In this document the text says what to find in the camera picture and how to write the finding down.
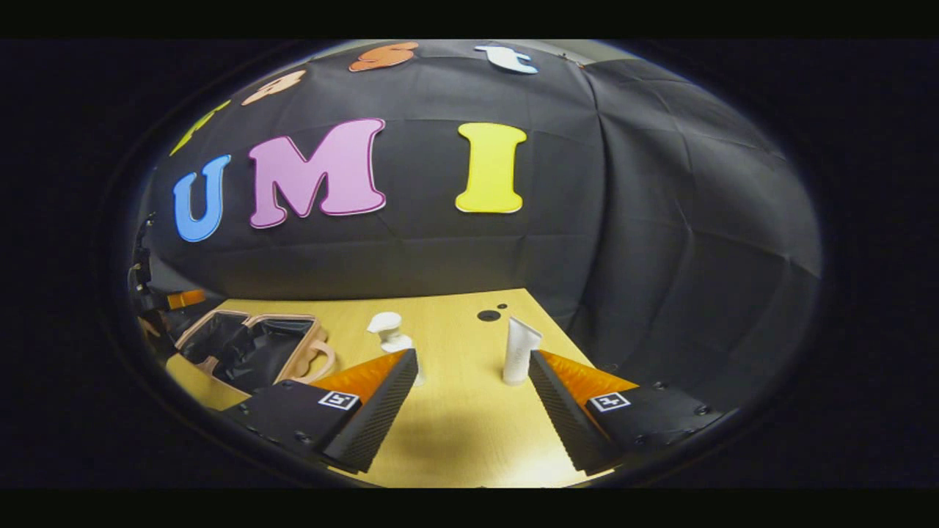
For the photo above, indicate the white squeeze tube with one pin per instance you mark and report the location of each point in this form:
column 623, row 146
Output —
column 517, row 356

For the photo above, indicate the white pump bottle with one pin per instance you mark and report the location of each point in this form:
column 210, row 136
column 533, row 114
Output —
column 389, row 326

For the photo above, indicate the pink suitcase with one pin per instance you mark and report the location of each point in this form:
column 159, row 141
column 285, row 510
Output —
column 242, row 352

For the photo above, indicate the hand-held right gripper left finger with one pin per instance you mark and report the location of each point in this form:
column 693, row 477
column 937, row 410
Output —
column 381, row 418

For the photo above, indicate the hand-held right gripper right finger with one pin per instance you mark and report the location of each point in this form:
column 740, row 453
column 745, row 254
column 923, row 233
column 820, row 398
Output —
column 561, row 418

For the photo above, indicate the black backdrop cloth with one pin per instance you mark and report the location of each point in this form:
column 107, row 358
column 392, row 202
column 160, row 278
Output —
column 587, row 220

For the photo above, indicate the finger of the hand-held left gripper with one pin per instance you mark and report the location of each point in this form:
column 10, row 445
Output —
column 187, row 298

